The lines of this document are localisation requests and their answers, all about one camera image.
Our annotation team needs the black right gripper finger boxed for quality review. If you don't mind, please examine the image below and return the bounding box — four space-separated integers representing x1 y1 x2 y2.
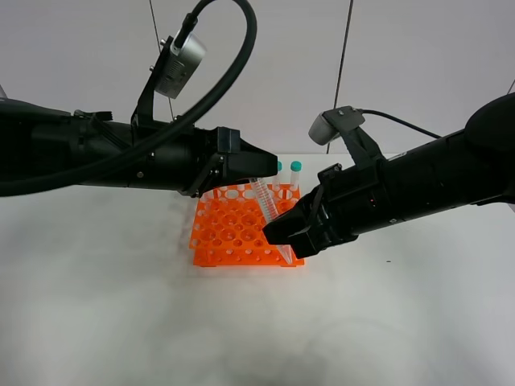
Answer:
263 200 318 245
288 228 320 259

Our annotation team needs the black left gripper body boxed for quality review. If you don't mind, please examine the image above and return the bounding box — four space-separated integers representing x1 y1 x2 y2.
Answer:
179 126 241 197

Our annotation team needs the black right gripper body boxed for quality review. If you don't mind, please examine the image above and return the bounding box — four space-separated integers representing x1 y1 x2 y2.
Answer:
299 163 386 252

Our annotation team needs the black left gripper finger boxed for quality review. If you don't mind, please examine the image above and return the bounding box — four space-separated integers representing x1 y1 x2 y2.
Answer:
220 139 278 186

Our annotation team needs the clear conical test tube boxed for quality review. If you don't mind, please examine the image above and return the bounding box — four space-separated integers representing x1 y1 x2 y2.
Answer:
249 179 293 264

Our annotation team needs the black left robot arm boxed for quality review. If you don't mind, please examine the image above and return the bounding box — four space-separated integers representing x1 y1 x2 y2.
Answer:
1 98 278 197

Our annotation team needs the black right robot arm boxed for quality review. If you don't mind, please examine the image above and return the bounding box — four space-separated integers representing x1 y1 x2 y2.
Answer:
263 94 514 258

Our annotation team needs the test tube front left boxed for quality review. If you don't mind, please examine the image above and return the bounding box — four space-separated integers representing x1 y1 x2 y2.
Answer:
200 191 213 211

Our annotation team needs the orange test tube rack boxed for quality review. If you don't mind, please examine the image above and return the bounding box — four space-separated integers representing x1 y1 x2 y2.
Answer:
189 184 304 267

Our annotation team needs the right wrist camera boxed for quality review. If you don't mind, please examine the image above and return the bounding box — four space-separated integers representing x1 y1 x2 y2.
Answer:
308 106 365 146

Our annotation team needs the black camera bracket right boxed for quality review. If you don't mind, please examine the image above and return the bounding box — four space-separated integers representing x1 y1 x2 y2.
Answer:
323 106 385 170

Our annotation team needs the black camera bracket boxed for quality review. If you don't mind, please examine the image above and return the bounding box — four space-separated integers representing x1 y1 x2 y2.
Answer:
131 36 173 127
323 106 385 170

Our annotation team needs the black camera bracket left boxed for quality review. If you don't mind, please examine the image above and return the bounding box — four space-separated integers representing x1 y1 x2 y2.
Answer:
131 36 173 127

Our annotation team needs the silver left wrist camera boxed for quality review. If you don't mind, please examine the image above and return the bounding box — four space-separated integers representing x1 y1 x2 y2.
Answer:
154 32 207 99

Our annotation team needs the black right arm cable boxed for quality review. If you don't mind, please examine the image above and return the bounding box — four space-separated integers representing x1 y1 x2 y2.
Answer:
360 108 443 140

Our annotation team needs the thick black left cable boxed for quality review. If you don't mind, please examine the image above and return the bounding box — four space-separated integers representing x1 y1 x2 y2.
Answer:
0 0 258 197

